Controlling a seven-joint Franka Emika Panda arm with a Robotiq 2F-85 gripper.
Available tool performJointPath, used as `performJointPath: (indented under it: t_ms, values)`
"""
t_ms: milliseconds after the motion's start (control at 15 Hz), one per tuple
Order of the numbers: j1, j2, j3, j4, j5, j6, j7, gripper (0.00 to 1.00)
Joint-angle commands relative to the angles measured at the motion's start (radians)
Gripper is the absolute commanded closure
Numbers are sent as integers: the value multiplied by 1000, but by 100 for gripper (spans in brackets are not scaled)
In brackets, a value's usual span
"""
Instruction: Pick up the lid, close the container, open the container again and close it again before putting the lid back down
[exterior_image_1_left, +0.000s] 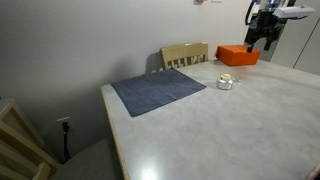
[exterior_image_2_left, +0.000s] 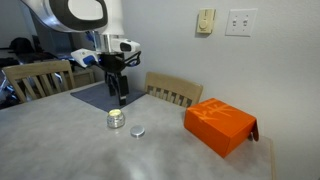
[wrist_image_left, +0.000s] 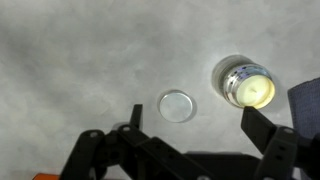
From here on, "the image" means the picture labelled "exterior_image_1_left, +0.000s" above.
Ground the silver candle jar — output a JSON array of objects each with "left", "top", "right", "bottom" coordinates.
[{"left": 216, "top": 74, "right": 233, "bottom": 90}]

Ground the dark blue cloth mat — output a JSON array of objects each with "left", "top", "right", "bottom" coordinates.
[{"left": 111, "top": 69, "right": 206, "bottom": 117}]

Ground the orange cardboard box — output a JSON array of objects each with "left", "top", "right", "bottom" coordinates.
[{"left": 215, "top": 45, "right": 260, "bottom": 66}]

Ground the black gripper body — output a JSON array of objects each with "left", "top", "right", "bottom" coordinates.
[{"left": 245, "top": 10, "right": 282, "bottom": 44}]

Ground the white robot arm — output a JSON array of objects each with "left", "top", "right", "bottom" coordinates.
[{"left": 245, "top": 0, "right": 296, "bottom": 53}]

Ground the wooden chair by wall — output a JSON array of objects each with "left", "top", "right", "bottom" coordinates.
[{"left": 160, "top": 42, "right": 208, "bottom": 69}]

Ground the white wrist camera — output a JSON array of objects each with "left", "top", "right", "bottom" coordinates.
[{"left": 273, "top": 6, "right": 314, "bottom": 19}]

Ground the wooden chair at table end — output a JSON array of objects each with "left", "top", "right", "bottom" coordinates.
[{"left": 0, "top": 99, "right": 61, "bottom": 180}]

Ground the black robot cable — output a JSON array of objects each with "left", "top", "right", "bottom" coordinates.
[{"left": 245, "top": 0, "right": 258, "bottom": 26}]

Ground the wall power outlet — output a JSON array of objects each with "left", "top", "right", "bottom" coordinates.
[{"left": 56, "top": 117, "right": 74, "bottom": 131}]

